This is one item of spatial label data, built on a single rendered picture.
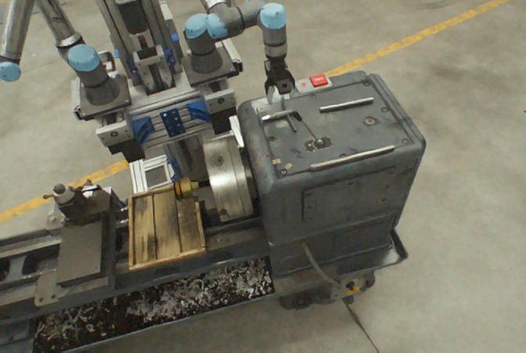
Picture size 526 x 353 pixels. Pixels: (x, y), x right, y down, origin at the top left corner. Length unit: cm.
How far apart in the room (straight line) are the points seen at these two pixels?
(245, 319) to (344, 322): 56
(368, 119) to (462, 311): 142
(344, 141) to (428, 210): 151
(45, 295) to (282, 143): 105
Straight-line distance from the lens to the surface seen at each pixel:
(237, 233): 157
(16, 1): 163
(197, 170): 143
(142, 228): 168
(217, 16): 125
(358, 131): 135
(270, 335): 231
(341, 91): 150
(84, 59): 174
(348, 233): 165
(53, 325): 207
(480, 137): 327
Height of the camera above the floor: 223
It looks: 50 degrees down
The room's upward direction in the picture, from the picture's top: 9 degrees counter-clockwise
